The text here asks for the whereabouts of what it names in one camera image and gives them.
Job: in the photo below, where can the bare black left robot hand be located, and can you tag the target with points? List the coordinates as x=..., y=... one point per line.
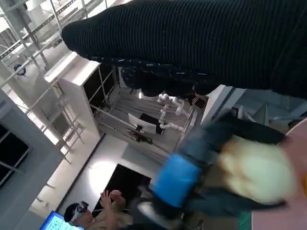
x=177, y=179

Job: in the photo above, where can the blue lit screen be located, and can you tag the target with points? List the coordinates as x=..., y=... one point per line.
x=54, y=221

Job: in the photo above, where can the metal rack frame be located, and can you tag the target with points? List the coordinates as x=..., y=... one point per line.
x=36, y=31

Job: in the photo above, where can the round toy bread bun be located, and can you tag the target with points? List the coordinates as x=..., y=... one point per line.
x=259, y=170

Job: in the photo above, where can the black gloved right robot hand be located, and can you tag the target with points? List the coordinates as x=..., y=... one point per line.
x=192, y=36

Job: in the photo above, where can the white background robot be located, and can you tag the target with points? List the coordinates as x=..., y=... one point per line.
x=165, y=110

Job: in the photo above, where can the black headset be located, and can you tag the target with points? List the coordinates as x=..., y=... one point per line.
x=82, y=206

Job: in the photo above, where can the person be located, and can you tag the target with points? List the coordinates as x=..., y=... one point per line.
x=108, y=215

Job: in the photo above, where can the green cutting mat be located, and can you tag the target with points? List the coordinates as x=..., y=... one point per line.
x=244, y=220

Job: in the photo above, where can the white shelf cabinet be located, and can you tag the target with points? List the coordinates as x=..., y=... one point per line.
x=79, y=95

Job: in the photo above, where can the white monitor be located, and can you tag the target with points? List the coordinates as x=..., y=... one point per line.
x=144, y=124

